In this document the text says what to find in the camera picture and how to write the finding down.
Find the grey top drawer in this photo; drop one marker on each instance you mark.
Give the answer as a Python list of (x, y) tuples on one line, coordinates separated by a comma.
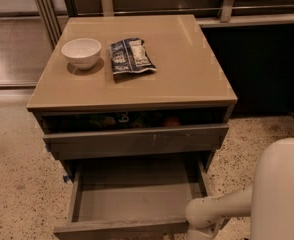
[(70, 136)]

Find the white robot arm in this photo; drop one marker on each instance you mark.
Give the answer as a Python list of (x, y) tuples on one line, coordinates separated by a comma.
[(268, 201)]

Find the white ceramic bowl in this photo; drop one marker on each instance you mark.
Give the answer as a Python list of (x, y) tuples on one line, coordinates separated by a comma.
[(82, 53)]

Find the blue white snack bag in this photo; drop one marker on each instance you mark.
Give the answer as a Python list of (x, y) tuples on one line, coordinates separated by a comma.
[(129, 56)]

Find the orange fruit in drawer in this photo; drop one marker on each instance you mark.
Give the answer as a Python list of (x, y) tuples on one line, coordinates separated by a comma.
[(171, 121)]

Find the dark packet in top drawer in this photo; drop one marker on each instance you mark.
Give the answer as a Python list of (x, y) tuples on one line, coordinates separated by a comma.
[(118, 120)]

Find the grey drawer cabinet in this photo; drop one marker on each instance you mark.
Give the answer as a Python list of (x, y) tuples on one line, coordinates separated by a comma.
[(188, 74)]

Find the metal railing frame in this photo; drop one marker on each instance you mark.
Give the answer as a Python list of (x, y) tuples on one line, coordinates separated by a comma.
[(210, 13)]

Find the grey drawer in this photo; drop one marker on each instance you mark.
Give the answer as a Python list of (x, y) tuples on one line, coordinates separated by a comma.
[(133, 196), (70, 136)]

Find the blue tape piece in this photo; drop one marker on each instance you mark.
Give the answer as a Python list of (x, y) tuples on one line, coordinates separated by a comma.
[(65, 178)]

